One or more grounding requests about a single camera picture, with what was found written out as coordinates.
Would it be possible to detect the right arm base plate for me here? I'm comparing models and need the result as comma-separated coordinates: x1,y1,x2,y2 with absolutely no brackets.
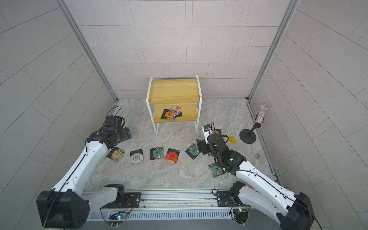
213,190,247,208

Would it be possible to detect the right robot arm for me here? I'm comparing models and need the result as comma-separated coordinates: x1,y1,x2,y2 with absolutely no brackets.
199,131,316,230

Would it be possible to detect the black green tea bag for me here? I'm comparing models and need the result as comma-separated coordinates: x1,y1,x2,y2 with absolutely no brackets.
149,147,164,160

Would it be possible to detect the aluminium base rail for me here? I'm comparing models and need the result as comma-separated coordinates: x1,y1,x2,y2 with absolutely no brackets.
74,188,300,222

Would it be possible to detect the left circuit board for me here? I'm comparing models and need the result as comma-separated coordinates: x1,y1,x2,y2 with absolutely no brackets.
108,211,130,228

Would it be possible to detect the circuit board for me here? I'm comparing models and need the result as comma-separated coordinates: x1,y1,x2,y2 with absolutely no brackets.
108,211,130,228
232,209,249,225

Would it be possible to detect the right circuit board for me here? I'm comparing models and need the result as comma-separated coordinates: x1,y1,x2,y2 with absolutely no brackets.
232,209,249,225

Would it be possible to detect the orange tea bag lower shelf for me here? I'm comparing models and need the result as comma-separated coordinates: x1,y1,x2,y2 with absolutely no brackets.
161,109,183,120

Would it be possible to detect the dark green tea bag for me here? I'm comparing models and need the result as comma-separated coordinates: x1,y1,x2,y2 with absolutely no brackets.
209,163,226,178

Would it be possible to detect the yellow paper piece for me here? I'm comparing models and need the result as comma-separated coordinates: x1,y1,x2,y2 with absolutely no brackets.
229,137,236,144

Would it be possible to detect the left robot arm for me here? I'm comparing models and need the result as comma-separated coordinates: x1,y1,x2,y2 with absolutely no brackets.
36,127,133,230

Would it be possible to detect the wooden two-tier shelf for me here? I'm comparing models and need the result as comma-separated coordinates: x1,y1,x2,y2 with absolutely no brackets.
146,76,203,135

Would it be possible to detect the green label tea bag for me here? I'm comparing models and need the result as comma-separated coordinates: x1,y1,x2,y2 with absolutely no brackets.
185,143,200,160

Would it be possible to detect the floral tea bag lower shelf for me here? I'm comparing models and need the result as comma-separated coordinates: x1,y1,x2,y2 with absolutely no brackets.
169,106,182,117

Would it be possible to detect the yellow label tea bag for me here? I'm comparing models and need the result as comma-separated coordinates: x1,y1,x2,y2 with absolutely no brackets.
211,129,222,136
106,147,125,162

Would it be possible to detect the white label tea bag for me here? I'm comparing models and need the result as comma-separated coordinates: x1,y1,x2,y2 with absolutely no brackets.
129,149,144,165

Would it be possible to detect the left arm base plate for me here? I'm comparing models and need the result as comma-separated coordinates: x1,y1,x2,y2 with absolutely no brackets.
102,192,141,209

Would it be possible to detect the red tea bag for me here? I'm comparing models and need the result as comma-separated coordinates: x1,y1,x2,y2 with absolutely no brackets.
165,148,180,164

